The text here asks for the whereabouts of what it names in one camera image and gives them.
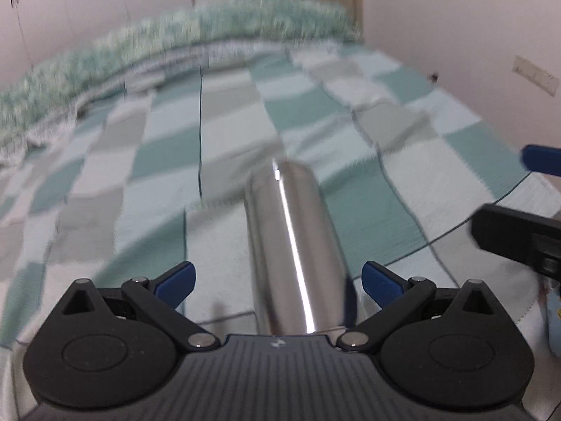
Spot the stainless steel cup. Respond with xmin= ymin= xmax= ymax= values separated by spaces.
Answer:
xmin=244 ymin=159 xmax=358 ymax=341

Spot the light blue cartoon cup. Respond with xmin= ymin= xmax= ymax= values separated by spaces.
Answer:
xmin=541 ymin=276 xmax=561 ymax=357

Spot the checkered green grey blanket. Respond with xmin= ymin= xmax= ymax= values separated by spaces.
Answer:
xmin=1 ymin=43 xmax=560 ymax=420

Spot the green floral quilt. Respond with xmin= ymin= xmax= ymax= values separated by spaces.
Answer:
xmin=1 ymin=0 xmax=360 ymax=143

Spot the white wardrobe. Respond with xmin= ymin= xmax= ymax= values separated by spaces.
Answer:
xmin=0 ymin=0 xmax=240 ymax=89

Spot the white wall socket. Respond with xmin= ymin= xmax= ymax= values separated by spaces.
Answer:
xmin=513 ymin=55 xmax=560 ymax=97

